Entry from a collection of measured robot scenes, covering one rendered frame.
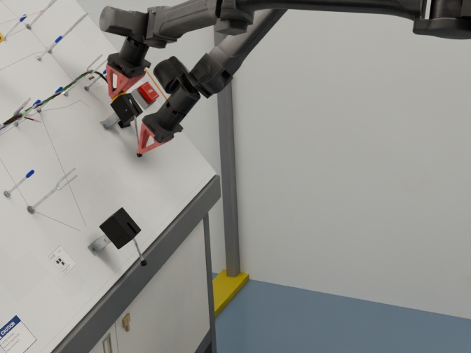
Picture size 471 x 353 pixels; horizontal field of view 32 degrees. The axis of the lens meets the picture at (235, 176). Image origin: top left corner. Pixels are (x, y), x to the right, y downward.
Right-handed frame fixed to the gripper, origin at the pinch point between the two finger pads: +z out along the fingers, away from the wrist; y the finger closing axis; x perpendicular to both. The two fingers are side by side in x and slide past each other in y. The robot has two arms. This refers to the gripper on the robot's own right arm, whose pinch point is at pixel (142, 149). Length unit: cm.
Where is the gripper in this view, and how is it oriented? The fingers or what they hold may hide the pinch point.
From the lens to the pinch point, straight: 193.7
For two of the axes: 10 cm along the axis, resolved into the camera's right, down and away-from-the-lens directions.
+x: 6.9, 7.1, -1.4
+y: -4.1, 2.2, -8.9
